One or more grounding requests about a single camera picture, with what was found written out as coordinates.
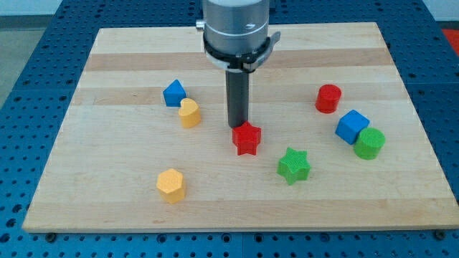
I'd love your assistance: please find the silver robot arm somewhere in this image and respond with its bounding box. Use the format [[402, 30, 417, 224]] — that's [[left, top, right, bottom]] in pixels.
[[202, 0, 280, 73]]

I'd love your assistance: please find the yellow heart block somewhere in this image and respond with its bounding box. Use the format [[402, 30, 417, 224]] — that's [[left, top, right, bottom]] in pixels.
[[179, 98, 202, 128]]

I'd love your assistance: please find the wooden board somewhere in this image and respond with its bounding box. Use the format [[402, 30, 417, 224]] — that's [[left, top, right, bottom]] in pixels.
[[22, 22, 458, 233]]

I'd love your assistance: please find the red star block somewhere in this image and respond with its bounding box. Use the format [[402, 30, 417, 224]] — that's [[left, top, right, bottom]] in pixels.
[[232, 121, 262, 156]]

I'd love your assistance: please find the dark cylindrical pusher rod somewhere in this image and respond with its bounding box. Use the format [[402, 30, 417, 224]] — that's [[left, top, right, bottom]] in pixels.
[[225, 71, 249, 128]]

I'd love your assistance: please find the blue triangle block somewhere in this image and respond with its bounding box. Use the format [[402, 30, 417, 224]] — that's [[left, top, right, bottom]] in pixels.
[[163, 80, 186, 107]]

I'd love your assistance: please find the green star block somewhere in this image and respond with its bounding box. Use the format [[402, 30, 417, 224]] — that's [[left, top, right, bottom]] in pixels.
[[277, 147, 311, 186]]

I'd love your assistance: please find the yellow hexagon block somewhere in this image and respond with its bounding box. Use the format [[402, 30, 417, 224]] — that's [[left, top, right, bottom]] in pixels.
[[156, 168, 186, 204]]

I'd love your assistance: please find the red cylinder block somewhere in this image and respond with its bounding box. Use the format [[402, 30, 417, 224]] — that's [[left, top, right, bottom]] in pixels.
[[315, 84, 342, 114]]

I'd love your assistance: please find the blue cube block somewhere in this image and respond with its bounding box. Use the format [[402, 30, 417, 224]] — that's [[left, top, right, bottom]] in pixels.
[[335, 110, 370, 145]]

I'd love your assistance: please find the green cylinder block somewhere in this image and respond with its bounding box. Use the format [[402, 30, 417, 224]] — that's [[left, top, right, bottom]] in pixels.
[[354, 128, 386, 160]]

